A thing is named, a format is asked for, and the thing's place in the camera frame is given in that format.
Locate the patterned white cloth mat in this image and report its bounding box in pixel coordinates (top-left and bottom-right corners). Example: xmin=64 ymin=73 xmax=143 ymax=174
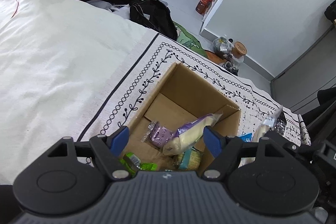
xmin=77 ymin=32 xmax=312 ymax=162

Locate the purple white snack pack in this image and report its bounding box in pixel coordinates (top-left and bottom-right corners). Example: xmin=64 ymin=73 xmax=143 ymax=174
xmin=162 ymin=113 xmax=223 ymax=156

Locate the black backpack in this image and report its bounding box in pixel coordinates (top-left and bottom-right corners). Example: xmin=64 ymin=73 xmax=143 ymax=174
xmin=130 ymin=0 xmax=178 ymax=41

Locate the yellow green cake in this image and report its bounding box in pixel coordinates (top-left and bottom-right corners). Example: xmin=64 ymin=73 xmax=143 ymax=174
xmin=174 ymin=147 xmax=203 ymax=170

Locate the brown lidded jar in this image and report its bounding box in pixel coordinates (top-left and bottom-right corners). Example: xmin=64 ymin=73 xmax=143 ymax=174
xmin=232 ymin=41 xmax=247 ymax=59

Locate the clear bag of items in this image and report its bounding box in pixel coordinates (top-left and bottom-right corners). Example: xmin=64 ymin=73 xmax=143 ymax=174
xmin=213 ymin=36 xmax=233 ymax=57

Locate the green cartoon floor mat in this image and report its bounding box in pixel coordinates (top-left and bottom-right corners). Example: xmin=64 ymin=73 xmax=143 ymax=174
xmin=174 ymin=22 xmax=207 ymax=57

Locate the grey door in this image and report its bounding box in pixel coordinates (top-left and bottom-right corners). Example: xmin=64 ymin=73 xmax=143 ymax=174
xmin=270 ymin=27 xmax=335 ymax=115

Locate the white bed sheet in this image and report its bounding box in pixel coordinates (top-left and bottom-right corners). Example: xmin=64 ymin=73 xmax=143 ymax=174
xmin=1 ymin=0 xmax=155 ymax=185

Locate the blue plum snack packet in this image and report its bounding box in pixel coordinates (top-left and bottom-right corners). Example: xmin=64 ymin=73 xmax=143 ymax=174
xmin=239 ymin=132 xmax=253 ymax=142

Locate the brown cardboard box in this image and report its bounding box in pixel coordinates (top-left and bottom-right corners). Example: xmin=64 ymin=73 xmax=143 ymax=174
xmin=120 ymin=64 xmax=240 ymax=172

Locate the purple pastry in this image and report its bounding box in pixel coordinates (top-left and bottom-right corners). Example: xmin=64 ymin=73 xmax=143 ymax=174
xmin=141 ymin=121 xmax=175 ymax=149

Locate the red oil bottle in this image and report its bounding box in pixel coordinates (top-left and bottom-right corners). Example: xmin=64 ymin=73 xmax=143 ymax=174
xmin=195 ymin=0 xmax=212 ymax=15

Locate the green snack packet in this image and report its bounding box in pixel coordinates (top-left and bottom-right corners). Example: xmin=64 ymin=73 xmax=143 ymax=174
xmin=120 ymin=152 xmax=157 ymax=176

